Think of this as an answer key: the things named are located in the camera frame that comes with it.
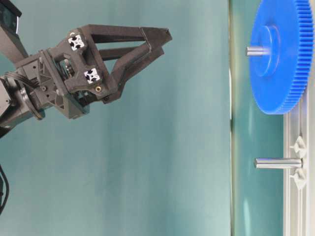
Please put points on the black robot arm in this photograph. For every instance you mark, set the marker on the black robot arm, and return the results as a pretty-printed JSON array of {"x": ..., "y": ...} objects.
[{"x": 14, "y": 111}]

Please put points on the white bracket below lower shaft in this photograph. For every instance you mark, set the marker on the white bracket below lower shaft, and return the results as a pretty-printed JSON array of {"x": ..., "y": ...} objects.
[{"x": 299, "y": 178}]

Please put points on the steel shaft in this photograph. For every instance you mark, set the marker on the steel shaft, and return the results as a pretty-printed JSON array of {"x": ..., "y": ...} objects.
[
  {"x": 276, "y": 163},
  {"x": 257, "y": 51}
]

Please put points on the large blue gear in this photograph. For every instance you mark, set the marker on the large blue gear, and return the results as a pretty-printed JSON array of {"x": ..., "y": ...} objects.
[{"x": 285, "y": 30}]

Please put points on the white bracket above lower shaft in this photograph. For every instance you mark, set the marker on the white bracket above lower shaft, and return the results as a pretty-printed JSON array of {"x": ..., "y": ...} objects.
[{"x": 299, "y": 147}]

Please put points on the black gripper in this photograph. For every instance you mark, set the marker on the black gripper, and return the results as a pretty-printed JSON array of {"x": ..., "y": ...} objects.
[{"x": 72, "y": 74}]

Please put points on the upper steel shaft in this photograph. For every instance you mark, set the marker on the upper steel shaft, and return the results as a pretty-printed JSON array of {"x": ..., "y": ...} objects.
[{"x": 257, "y": 51}]

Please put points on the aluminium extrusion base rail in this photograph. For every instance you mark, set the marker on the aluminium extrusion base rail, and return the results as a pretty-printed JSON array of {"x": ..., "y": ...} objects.
[{"x": 299, "y": 205}]

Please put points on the lower steel shaft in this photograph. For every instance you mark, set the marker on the lower steel shaft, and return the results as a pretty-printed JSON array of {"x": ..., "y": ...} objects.
[{"x": 276, "y": 163}]

